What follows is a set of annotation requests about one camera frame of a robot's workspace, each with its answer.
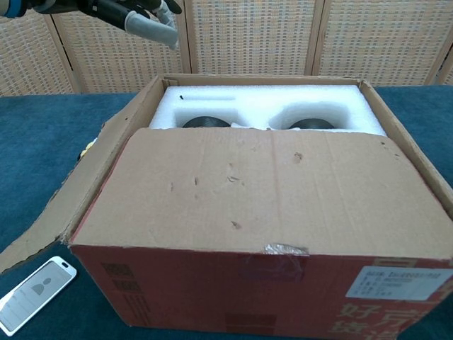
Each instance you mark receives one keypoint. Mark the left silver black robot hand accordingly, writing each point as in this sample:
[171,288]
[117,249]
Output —
[106,10]

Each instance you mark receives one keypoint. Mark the white foam insert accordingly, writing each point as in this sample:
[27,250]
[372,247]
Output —
[262,102]

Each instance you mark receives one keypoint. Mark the red cardboard box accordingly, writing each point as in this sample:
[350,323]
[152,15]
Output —
[247,195]

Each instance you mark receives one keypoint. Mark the white ID card holder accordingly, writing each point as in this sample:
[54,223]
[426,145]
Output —
[35,294]

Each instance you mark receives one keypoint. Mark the black cylindrical part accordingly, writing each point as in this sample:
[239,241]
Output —
[205,123]
[311,124]

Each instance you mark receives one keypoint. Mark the wicker folding screen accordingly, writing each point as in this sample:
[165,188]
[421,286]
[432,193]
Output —
[247,35]

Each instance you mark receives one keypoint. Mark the teal table cloth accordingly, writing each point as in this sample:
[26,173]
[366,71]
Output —
[35,141]

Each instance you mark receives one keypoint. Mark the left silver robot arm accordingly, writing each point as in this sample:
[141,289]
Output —
[10,7]

